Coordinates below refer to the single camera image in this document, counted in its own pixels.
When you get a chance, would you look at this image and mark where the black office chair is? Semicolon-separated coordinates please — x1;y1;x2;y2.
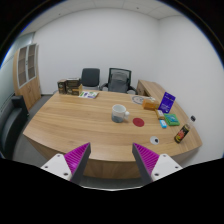
79;67;101;91

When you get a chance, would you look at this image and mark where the flat round red coaster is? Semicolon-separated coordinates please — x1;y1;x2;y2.
132;117;146;128

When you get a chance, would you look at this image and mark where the round patterned white mat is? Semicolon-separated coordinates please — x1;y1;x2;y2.
131;94;147;106

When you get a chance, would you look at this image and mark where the wooden tissue box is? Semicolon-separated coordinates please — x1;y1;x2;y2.
142;97;160;111

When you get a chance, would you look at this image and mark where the wooden side desk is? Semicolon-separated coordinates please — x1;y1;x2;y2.
136;79;167;101

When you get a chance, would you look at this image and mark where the wooden glass-door cabinet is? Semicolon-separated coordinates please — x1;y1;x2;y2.
12;43;42;111

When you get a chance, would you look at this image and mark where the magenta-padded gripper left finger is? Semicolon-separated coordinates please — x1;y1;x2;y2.
40;142;92;185

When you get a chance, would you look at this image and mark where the green wrapped pack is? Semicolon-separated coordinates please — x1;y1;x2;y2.
163;113;181;127

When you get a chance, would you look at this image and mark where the white round cable grommet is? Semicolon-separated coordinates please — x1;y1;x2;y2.
149;135;160;146

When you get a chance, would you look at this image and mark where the dark printed carton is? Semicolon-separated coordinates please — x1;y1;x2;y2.
56;78;68;95

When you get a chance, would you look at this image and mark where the small yellow packet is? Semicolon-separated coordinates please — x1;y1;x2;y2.
154;108;166;120

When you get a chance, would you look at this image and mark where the green and white booklet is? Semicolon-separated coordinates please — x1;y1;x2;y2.
78;90;100;100

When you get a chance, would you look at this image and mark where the purple standing card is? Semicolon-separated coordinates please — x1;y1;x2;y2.
157;91;177;114

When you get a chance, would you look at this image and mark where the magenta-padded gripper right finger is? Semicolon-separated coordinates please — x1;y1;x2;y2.
131;142;184;185

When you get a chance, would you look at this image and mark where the black leather armchair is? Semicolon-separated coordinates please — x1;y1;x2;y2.
0;94;30;160

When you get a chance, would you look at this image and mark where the clear black-capped drink bottle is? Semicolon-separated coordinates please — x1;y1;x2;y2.
174;115;197;145

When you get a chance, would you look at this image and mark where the white ceramic mug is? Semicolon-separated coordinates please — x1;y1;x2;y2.
111;104;131;124

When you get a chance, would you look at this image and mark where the grey mesh office chair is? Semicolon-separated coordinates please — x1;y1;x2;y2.
99;67;138;95

